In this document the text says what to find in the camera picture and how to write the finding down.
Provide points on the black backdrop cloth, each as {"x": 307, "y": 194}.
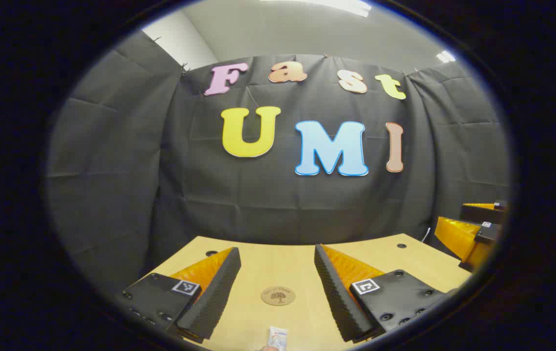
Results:
{"x": 278, "y": 204}

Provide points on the small ceiling light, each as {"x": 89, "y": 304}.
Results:
{"x": 446, "y": 56}

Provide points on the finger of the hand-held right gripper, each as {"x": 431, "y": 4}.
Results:
{"x": 458, "y": 236}
{"x": 482, "y": 213}

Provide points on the light wooden desktop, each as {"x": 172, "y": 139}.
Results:
{"x": 282, "y": 263}

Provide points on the white toothpaste tube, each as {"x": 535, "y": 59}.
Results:
{"x": 278, "y": 337}

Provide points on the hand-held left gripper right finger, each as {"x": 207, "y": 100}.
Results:
{"x": 336, "y": 297}

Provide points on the round cork coaster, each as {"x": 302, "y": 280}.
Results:
{"x": 278, "y": 295}

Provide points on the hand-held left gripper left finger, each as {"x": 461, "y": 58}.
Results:
{"x": 214, "y": 297}

